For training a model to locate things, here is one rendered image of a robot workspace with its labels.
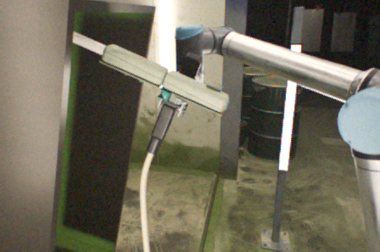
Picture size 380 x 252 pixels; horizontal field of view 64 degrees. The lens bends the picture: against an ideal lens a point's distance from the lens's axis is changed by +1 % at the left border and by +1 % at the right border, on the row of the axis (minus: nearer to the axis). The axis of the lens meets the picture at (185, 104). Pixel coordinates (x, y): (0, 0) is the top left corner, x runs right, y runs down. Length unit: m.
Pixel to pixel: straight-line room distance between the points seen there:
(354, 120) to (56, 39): 0.60
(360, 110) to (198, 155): 2.54
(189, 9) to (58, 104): 2.21
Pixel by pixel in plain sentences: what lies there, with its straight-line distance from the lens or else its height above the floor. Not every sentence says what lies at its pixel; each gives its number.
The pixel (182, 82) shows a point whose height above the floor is 1.46.
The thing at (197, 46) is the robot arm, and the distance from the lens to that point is 0.96.
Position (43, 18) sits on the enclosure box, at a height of 1.60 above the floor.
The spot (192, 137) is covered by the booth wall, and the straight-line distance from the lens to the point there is 3.03.
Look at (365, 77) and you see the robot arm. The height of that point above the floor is 1.46.
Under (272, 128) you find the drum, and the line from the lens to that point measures 3.44.
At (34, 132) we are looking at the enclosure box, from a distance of 0.76.
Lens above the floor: 1.61
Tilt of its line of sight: 17 degrees down
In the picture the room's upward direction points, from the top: straight up
